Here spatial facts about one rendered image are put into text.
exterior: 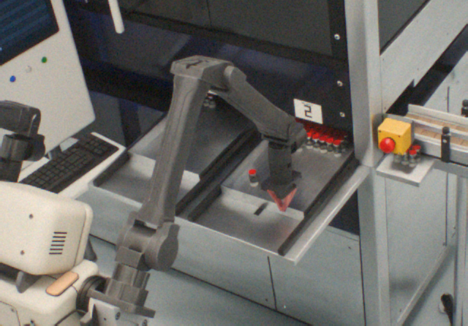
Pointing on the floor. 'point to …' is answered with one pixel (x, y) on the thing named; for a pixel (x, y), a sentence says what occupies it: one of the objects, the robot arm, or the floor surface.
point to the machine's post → (368, 139)
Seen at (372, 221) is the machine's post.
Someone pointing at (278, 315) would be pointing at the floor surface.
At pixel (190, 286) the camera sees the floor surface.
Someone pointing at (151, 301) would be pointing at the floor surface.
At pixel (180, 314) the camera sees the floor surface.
